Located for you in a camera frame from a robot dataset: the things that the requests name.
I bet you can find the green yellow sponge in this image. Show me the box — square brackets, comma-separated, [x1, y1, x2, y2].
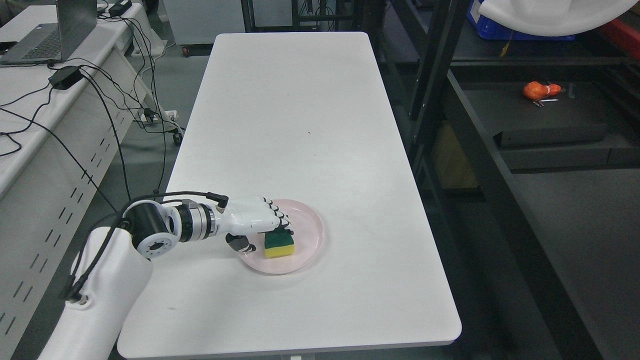
[263, 228, 296, 259]

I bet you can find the pink round plate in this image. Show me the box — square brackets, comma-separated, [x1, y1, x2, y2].
[239, 199, 323, 275]

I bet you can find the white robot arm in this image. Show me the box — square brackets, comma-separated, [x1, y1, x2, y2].
[39, 191, 229, 360]

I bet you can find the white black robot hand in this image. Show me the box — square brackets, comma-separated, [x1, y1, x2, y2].
[210, 197, 294, 253]

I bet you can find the black metal shelf rack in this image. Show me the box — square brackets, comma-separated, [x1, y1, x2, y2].
[377, 0, 639, 360]

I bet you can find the black power adapter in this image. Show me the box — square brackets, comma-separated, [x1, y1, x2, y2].
[108, 0, 133, 18]
[48, 65, 83, 91]

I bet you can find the white side desk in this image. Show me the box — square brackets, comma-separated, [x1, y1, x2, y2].
[0, 4, 154, 360]

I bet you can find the orange gourd toy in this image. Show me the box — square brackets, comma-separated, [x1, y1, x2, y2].
[522, 81, 563, 101]

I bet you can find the grey laptop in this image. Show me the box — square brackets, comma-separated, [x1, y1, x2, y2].
[1, 0, 98, 65]

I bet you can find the white power strip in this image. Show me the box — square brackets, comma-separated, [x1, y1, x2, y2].
[139, 109, 179, 126]

